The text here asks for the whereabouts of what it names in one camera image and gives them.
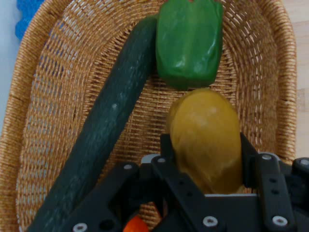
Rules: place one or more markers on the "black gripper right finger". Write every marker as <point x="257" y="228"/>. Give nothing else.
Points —
<point x="272" y="188"/>

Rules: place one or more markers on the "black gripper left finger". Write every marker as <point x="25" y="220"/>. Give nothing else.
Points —
<point x="178" y="188"/>

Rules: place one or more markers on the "yellow toy potato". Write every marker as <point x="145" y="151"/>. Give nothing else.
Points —
<point x="205" y="135"/>

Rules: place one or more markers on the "small orange toy vegetable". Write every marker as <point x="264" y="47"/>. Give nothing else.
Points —
<point x="136" y="224"/>

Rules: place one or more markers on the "dark green cucumber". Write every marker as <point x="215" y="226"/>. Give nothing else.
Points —
<point x="108" y="116"/>

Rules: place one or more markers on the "green bell pepper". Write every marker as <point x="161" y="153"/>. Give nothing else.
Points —
<point x="188" y="48"/>

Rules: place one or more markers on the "woven wicker basket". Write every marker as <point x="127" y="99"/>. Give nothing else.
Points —
<point x="60" y="96"/>

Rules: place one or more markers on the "blue foam mat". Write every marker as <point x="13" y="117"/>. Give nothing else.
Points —
<point x="24" y="14"/>

